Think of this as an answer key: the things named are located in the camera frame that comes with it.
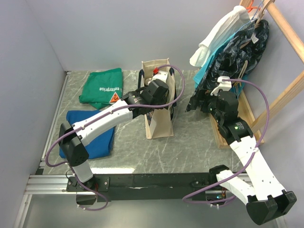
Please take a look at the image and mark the wooden clothes rack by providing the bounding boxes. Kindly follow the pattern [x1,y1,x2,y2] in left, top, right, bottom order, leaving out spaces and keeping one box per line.
[206,0,304,149]

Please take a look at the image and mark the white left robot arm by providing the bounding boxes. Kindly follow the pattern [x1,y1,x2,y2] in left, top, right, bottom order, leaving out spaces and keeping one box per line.
[58,79,169,191]

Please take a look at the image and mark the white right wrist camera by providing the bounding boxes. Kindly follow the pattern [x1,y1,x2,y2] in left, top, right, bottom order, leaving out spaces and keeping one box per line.
[210,76,232,96]

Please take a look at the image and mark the orange plastic hanger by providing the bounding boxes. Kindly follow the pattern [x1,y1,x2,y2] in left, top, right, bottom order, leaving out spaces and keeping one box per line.
[246,0,258,13]

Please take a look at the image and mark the white hanging shirt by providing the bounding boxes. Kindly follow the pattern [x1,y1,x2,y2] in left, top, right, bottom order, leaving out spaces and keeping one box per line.
[190,5,250,67]

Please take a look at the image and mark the teal hanging shirt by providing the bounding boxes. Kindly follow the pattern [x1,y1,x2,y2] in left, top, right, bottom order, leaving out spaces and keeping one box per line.
[193,33,235,89]

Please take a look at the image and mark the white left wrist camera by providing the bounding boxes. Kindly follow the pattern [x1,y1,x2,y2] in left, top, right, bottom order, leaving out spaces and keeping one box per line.
[152,68,169,83]

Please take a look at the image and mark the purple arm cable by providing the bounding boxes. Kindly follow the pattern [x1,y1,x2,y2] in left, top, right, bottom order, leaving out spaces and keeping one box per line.
[45,65,185,211]
[182,79,270,209]

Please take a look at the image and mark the aluminium frame rail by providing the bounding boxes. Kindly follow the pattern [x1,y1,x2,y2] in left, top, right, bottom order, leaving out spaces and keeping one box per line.
[13,71,90,228]

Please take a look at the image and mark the dark patterned hanging shirt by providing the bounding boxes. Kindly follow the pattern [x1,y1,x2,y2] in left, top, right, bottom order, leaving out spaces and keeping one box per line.
[186,19,270,112]

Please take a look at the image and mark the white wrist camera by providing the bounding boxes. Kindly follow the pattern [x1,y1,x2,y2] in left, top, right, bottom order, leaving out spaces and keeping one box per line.
[210,76,232,96]
[152,68,169,83]

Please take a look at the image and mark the folded green t-shirt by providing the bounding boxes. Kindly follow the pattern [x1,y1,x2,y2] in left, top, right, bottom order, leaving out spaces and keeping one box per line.
[79,68,123,110]

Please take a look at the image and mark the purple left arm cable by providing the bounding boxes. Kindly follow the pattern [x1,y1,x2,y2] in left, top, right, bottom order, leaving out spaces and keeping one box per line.
[45,65,185,211]

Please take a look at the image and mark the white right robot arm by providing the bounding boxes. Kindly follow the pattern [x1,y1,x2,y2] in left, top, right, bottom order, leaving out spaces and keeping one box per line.
[201,89,297,225]

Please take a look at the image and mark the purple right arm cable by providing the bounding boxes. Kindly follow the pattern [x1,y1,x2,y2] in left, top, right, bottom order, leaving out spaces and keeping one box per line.
[182,79,270,209]

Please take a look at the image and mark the beige canvas tote bag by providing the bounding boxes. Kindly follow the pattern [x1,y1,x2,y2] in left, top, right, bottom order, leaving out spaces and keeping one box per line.
[138,58,176,139]

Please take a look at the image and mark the folded blue cloth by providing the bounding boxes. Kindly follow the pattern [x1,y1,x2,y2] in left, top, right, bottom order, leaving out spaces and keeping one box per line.
[66,110,114,160]

